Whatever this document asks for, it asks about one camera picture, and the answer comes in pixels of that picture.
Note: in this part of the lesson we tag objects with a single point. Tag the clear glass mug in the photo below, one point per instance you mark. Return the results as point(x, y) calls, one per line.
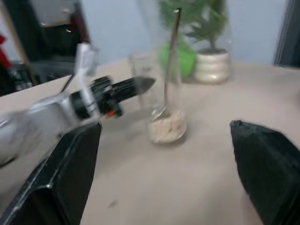
point(175, 100)

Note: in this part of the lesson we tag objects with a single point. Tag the bright green plant pot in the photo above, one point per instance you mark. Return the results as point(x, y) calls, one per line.
point(185, 61)

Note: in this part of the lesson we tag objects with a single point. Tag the white powder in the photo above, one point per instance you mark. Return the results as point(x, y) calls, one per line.
point(166, 131)

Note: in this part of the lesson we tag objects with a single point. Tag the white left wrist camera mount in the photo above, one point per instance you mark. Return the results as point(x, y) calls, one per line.
point(85, 58)

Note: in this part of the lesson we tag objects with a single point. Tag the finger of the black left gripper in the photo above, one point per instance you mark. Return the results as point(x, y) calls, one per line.
point(126, 93)
point(136, 84)

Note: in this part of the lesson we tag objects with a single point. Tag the red object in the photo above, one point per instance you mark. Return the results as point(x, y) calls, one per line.
point(3, 51)

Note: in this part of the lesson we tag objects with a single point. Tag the metal spoon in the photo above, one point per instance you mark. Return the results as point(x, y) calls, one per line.
point(172, 47)

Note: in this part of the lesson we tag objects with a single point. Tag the dark shelf unit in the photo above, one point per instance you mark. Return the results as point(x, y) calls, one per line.
point(47, 35)

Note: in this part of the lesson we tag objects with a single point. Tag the white ribbed plant pot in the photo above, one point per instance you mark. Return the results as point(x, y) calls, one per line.
point(211, 68)

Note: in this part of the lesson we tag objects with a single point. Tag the wooden pole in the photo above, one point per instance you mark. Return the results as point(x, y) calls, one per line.
point(16, 39)

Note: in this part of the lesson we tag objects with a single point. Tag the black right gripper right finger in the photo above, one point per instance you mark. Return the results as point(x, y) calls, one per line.
point(269, 175)

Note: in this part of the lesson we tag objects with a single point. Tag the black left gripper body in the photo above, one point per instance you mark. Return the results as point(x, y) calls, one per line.
point(105, 98)

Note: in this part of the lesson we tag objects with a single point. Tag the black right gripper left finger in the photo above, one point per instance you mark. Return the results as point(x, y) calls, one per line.
point(61, 182)

